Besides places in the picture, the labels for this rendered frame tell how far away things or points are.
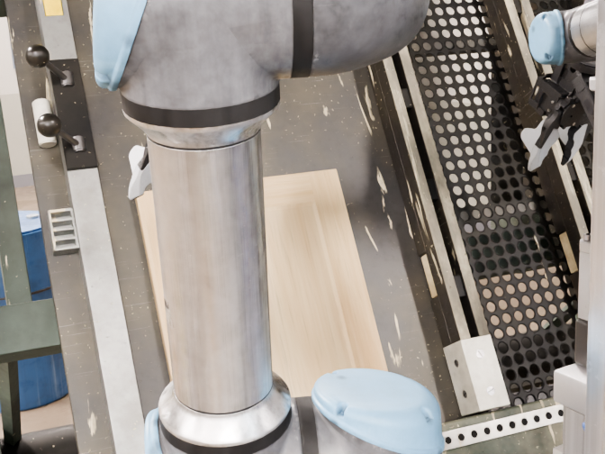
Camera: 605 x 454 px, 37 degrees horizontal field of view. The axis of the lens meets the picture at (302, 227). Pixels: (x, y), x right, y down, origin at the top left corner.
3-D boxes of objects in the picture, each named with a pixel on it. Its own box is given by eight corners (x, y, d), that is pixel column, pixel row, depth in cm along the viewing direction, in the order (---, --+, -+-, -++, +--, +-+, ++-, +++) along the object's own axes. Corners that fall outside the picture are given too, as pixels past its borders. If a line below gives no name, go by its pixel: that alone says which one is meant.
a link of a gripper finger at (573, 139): (558, 144, 165) (564, 104, 158) (580, 162, 161) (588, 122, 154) (544, 150, 164) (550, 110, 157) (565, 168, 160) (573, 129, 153)
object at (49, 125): (73, 160, 152) (33, 136, 139) (69, 140, 153) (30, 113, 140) (94, 154, 151) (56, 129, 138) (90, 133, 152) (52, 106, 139)
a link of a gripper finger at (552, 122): (544, 146, 156) (573, 103, 152) (551, 151, 155) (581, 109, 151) (528, 141, 153) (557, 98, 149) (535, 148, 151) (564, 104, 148)
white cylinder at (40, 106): (31, 106, 156) (38, 149, 154) (31, 98, 153) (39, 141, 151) (49, 104, 157) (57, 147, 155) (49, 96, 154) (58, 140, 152)
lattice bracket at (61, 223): (53, 256, 149) (54, 250, 146) (46, 216, 150) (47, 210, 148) (77, 252, 150) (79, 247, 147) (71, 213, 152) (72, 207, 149)
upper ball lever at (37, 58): (61, 95, 155) (22, 66, 142) (58, 75, 156) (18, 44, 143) (82, 88, 154) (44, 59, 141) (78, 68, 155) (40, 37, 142)
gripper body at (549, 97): (556, 102, 160) (582, 40, 152) (590, 129, 154) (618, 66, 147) (524, 106, 156) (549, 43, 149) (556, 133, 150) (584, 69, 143)
